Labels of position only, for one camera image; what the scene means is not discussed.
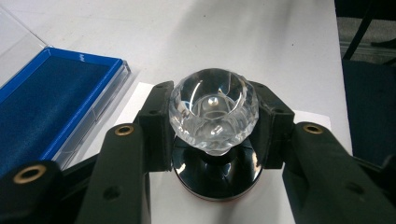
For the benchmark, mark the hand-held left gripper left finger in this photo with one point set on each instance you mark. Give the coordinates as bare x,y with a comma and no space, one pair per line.
121,174

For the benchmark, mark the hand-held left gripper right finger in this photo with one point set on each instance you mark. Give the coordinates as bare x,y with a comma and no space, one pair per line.
323,174

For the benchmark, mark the white paper sheet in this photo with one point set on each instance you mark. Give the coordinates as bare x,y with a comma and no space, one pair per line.
193,211

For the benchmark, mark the blue ink pad case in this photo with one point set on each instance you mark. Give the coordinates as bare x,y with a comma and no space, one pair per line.
46,109

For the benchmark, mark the black stamp with crystal knob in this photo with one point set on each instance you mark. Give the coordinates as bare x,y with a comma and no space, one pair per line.
214,112

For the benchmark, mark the dark curtain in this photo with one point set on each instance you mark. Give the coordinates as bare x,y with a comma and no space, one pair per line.
370,109

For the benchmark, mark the black metal stand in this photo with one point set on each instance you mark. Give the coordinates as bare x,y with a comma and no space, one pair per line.
361,28

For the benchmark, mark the aluminium floor rail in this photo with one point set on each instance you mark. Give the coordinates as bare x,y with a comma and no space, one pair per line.
367,46

